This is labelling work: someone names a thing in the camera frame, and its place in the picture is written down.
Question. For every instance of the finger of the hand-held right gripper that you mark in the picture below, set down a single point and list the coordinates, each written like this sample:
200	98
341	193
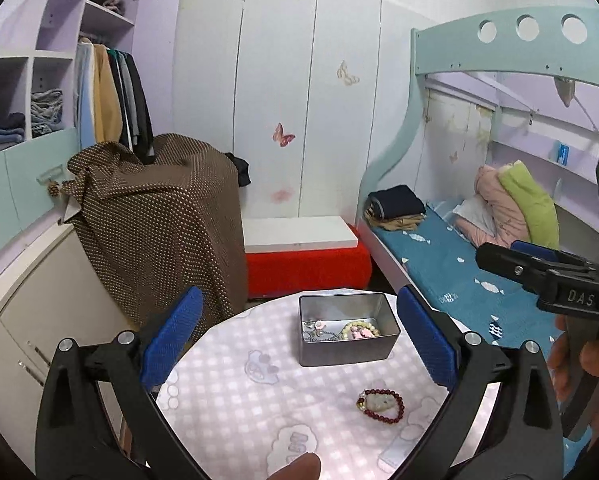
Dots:
509	265
534	250

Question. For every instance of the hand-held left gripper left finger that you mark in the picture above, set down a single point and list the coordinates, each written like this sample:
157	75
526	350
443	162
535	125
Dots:
172	335

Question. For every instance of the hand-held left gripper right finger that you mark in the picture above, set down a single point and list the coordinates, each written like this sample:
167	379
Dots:
427	340

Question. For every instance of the pink charm pendant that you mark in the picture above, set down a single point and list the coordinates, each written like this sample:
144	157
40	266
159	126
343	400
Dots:
362	332

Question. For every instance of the grey metal tin box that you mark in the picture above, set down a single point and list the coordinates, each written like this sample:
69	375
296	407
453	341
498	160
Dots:
347	347

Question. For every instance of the person's left hand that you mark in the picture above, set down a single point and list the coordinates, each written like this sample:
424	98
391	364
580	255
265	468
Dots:
299	467

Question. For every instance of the pink padded jacket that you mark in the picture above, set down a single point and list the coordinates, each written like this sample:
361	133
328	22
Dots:
499	205

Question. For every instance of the white pillow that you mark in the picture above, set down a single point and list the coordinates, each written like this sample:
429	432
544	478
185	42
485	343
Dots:
474	215

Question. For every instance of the blue printed bed sheet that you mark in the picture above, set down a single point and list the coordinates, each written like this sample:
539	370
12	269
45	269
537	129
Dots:
444	270

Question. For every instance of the small blue box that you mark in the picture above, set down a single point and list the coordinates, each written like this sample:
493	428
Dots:
564	152

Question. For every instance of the round table with checked cloth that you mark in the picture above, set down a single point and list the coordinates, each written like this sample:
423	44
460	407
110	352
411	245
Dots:
259	400

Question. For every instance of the brown dotted cloth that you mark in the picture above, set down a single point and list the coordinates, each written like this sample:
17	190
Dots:
169	225

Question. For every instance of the folded tan clothes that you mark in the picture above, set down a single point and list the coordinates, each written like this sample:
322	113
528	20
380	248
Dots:
399	222

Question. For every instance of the small butterfly sticker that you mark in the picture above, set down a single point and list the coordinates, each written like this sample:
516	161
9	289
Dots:
453	156

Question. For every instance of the folded dark clothes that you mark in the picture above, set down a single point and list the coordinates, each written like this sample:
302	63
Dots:
397	200

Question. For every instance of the white low cabinet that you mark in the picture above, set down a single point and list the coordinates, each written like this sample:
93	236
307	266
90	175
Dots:
39	310

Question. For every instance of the red bench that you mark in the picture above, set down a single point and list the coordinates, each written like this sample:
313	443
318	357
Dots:
309	270

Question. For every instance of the black cloth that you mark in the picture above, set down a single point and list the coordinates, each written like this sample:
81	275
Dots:
239	170

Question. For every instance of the pine cone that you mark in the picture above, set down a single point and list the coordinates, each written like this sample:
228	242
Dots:
53	188

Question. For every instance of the teal drawer unit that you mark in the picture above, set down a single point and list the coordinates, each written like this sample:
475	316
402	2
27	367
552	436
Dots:
24	180

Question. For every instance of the red butterfly sticker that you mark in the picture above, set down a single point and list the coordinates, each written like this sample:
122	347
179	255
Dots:
282	136

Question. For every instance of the dark hanging coats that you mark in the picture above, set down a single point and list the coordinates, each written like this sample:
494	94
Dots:
134	110

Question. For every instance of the tan hanging coat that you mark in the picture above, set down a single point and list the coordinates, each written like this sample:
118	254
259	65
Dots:
106	100

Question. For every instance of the beige butterfly sticker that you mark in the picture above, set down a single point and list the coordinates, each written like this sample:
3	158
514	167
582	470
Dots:
347	76

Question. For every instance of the light blue hanging garment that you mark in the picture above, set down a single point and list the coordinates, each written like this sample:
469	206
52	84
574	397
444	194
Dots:
85	100

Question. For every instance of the folded grey clothes pile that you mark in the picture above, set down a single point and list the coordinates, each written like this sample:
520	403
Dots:
46	110

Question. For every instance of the white wardrobe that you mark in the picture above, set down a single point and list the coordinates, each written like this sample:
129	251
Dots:
279	60

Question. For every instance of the purple shelf unit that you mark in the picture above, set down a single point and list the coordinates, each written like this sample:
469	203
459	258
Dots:
59	20

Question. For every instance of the teal bunk bed frame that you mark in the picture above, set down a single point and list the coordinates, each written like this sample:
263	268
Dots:
429	50

